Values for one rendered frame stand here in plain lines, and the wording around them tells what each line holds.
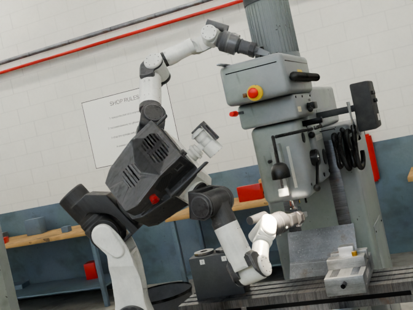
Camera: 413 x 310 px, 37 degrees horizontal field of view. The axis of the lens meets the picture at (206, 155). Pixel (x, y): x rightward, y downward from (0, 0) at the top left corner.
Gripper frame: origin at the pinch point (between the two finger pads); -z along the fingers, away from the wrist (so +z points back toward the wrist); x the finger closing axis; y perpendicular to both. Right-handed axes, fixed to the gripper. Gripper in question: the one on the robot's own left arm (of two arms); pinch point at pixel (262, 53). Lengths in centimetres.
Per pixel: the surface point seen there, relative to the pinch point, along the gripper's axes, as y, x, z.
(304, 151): -32.9, 7.6, -28.9
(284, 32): 12.5, -16.1, -5.3
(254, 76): -11.3, 21.6, -1.3
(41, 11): 12, -497, 315
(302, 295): -89, 11, -46
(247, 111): -24.8, 10.4, -2.5
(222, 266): -92, -5, -11
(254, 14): 16.4, -17.0, 9.8
